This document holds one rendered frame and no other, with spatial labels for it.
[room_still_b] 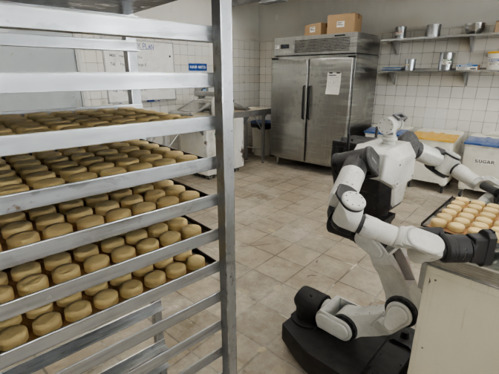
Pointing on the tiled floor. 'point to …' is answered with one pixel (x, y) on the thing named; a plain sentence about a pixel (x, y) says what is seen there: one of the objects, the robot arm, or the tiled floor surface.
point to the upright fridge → (316, 42)
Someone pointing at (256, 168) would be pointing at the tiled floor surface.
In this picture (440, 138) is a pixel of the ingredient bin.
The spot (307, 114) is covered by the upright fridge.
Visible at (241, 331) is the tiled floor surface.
